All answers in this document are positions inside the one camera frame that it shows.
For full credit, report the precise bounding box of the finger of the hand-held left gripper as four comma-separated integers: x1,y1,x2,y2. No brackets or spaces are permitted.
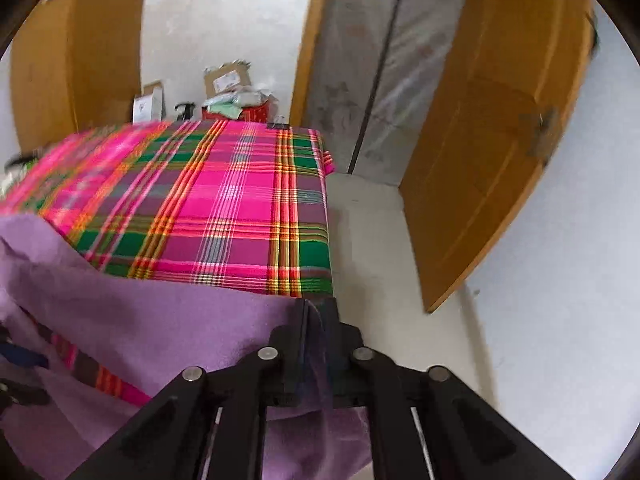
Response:
0,377,52,409
0,341,50,370

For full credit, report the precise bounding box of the wooden wardrobe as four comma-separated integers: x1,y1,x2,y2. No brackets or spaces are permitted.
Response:
10,0,153,154

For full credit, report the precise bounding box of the wooden door frame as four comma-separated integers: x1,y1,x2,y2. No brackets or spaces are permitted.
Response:
290,0,337,128

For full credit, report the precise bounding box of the open white box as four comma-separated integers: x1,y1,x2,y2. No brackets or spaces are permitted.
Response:
132,80,166,124

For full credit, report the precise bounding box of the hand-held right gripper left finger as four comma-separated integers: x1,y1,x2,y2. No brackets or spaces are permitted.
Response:
65,299,314,480

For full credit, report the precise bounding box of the brown cardboard box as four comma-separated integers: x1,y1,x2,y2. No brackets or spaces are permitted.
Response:
202,62,254,99

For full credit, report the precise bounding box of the grey parcel bags pile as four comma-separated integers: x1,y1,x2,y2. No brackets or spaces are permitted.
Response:
205,87,276,112

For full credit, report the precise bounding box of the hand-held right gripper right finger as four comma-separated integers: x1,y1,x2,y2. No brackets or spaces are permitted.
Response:
313,296,576,480

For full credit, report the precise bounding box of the red box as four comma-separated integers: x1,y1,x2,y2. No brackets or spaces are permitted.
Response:
201,97,279,124

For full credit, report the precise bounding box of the wooden door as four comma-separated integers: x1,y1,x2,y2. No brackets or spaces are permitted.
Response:
400,0,599,314

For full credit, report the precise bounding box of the pink plaid bed sheet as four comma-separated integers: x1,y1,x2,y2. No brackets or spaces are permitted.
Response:
0,120,335,407

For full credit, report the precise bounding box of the clear plastic door curtain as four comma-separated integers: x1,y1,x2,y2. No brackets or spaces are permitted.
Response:
302,0,471,187

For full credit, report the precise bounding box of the metal door handle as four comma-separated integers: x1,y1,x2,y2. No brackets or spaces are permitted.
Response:
520,107,559,164

